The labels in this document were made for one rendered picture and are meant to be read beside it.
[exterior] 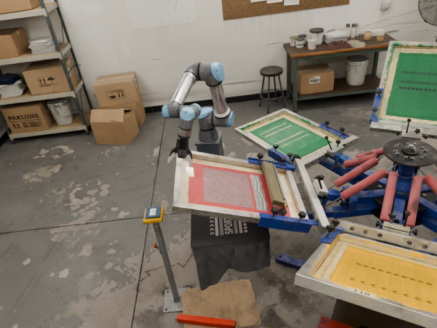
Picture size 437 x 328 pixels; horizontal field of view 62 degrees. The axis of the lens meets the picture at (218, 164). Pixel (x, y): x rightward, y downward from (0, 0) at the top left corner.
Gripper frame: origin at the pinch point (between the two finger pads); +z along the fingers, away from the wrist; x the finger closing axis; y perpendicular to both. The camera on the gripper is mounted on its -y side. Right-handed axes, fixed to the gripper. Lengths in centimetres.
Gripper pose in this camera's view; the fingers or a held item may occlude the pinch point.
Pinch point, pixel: (179, 165)
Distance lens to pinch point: 214.3
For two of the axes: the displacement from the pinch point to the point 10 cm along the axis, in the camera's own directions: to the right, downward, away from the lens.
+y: -0.5, -5.5, 8.3
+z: -1.9, 8.2, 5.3
